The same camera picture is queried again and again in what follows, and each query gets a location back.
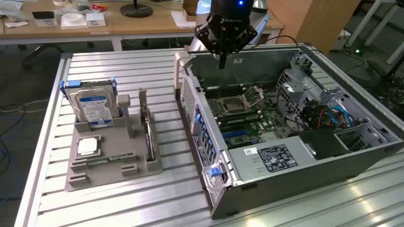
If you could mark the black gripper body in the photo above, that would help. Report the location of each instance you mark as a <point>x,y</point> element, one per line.
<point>229,21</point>

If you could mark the graphics card with metal bracket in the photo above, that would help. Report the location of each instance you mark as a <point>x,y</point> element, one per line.
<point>148,139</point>

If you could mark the white paper stack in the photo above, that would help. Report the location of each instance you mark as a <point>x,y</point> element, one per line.
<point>182,21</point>

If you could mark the brown cardboard box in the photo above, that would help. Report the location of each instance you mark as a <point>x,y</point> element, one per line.
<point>189,7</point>

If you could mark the wooden desk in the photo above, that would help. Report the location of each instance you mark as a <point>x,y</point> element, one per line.
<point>141,26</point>

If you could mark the wooden cabinet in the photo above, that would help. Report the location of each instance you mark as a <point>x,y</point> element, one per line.
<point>314,23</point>

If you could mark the black round lamp base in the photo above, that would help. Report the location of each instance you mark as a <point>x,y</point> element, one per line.
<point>134,11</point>

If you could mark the metal socket cover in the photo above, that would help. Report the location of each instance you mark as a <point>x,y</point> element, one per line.
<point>252,95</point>

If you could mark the metal disk bay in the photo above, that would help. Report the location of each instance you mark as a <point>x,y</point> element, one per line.
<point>293,94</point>

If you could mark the CPU socket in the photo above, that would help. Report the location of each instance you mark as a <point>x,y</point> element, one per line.
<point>233,105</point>

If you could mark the white cube box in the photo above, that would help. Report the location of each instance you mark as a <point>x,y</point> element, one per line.
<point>94,20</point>

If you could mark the red small packet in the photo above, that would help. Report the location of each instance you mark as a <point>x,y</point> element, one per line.
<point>97,7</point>

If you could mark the blue slot retention clip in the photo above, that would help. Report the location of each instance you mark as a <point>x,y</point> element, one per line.
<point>197,119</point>
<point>206,137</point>
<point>204,129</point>
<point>209,146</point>

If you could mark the green motherboard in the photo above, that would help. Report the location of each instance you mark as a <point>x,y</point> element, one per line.
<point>268,118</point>

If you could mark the installed RAM stick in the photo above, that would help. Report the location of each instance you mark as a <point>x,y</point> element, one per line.
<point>240,121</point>

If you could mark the long black expansion slot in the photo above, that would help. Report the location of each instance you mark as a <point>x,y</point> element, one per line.
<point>232,128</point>

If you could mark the white flat box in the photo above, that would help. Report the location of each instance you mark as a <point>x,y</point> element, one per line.
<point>73,25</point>

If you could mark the blue expansion slot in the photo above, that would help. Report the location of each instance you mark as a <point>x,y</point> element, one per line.
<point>233,134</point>

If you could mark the white tape roll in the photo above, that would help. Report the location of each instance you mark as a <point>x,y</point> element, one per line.
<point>66,17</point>

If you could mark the hard disk in blue carrier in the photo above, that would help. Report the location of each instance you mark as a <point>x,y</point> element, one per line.
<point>94,108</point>

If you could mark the beige tape roll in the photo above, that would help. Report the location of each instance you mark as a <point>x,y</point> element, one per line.
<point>60,2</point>

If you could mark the white box with black lid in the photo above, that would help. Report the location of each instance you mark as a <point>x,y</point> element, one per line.
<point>44,16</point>

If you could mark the black office chair base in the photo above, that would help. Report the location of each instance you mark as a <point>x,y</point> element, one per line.
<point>40,50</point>

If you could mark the black plastic air shroud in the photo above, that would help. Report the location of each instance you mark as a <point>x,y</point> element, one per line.
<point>321,144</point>

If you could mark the grey power supply unit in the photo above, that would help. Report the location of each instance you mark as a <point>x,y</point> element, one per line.
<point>245,163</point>

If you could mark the blue case latch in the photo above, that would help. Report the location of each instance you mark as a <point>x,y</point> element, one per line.
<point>214,171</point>

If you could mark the white paper note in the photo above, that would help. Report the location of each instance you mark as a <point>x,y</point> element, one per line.
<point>14,24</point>

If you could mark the silver CPU chip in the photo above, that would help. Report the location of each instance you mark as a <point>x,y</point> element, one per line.
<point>86,146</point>

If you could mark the green RAM stick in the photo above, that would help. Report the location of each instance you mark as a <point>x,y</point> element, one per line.
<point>104,159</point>

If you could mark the clear plastic bag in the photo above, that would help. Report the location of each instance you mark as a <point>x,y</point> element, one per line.
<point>9,9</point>

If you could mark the open grey PC case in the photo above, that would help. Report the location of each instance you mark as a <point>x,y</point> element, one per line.
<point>284,189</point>

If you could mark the grey plastic parts rack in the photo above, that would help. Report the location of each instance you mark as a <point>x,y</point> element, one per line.
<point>106,175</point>

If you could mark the white desk frame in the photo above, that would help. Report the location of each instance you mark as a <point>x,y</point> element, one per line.
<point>362,22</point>

